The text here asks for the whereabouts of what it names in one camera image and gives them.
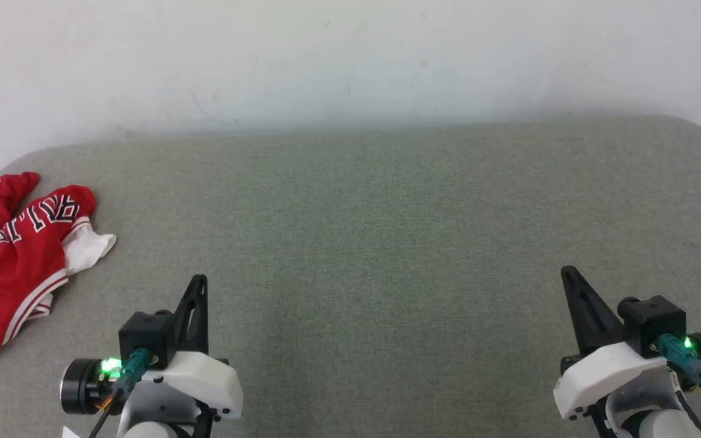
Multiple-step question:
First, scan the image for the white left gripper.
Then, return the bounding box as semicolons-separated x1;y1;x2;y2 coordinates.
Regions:
142;275;245;422

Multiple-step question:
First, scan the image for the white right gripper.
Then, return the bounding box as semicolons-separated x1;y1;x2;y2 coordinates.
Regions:
554;266;671;422

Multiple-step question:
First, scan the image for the red jersey with white sleeves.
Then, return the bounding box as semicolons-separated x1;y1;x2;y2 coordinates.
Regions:
0;172;117;362

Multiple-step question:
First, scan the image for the black round left gripper motor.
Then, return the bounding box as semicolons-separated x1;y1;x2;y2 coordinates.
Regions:
60;358;121;416

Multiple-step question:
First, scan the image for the grey fabric sofa cushion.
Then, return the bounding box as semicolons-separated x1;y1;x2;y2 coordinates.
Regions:
0;114;701;438

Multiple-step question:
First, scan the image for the teal plug black right cable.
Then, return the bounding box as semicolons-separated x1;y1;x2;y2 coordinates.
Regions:
657;333;701;405

